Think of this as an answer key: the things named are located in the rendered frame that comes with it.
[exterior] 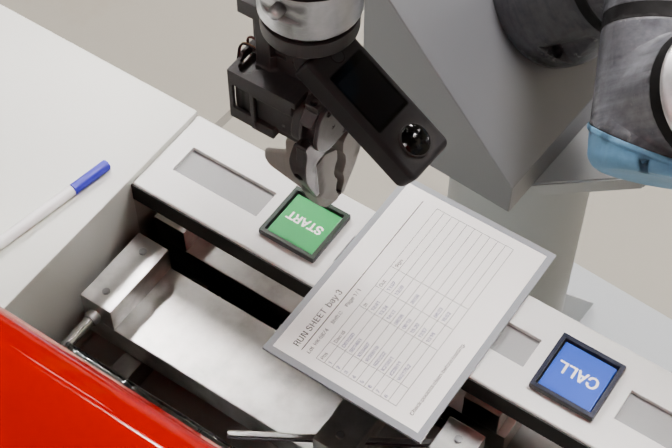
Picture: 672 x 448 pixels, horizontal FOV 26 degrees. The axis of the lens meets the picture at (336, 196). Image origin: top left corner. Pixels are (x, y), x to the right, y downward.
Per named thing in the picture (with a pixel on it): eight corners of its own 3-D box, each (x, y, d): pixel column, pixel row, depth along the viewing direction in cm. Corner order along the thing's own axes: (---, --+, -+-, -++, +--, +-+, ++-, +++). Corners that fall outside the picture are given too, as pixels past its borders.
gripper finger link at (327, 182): (280, 175, 119) (276, 101, 112) (339, 208, 117) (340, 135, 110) (257, 201, 118) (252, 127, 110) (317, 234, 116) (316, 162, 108)
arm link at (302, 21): (386, -48, 98) (317, 24, 94) (384, 0, 102) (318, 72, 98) (296, -90, 101) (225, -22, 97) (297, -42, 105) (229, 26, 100)
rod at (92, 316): (70, 357, 123) (68, 348, 122) (58, 349, 124) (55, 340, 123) (105, 319, 126) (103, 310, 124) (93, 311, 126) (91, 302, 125)
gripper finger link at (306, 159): (322, 160, 114) (321, 86, 107) (341, 170, 113) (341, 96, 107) (287, 199, 112) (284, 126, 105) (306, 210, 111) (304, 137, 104)
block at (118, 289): (114, 330, 126) (110, 312, 123) (84, 312, 127) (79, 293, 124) (171, 267, 130) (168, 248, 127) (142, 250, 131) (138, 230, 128)
